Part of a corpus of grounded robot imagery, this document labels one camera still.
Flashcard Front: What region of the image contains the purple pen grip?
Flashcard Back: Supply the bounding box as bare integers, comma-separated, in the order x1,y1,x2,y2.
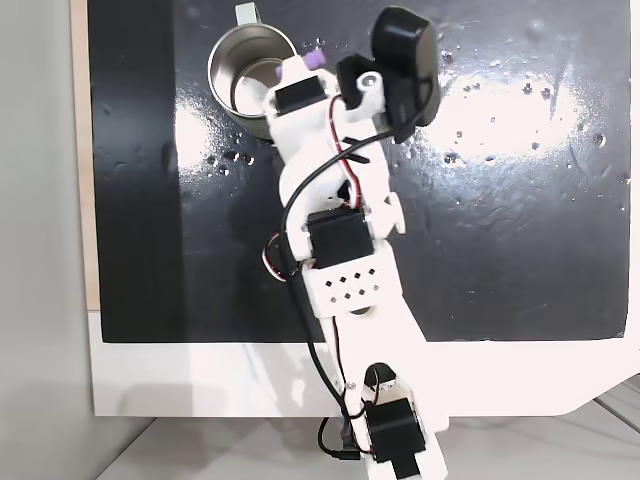
276,48,327,81

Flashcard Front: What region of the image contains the pale green steel cup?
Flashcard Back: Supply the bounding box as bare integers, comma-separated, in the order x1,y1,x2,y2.
207,2,302,142

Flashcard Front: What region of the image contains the black table mat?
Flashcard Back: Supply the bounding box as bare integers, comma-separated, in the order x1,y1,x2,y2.
87,0,629,344

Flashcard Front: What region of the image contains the red black servo wire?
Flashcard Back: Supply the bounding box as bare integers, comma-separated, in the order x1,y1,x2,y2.
327,94,365,209

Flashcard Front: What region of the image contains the black camera cable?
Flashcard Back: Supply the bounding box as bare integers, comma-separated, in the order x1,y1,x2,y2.
280,127,396,464

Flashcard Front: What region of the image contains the black oval camera box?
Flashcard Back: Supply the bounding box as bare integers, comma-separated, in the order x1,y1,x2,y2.
335,5,442,145

